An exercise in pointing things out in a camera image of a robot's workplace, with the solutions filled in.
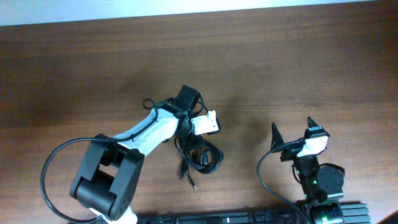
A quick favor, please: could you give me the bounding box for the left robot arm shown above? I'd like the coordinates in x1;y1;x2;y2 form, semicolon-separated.
70;85;203;223

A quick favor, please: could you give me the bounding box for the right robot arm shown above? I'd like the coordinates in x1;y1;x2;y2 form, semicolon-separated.
271;117;345;223

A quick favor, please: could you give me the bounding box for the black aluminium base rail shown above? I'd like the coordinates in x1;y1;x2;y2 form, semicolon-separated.
137;203;371;224

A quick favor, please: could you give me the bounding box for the black usb cable short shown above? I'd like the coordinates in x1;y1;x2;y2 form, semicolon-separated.
181;149;217;190

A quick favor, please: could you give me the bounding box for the black usb cable long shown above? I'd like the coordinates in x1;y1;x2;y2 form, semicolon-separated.
174;138;224;173

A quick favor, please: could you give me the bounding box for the right camera black cable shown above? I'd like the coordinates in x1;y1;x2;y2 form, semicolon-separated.
256;138;309;224

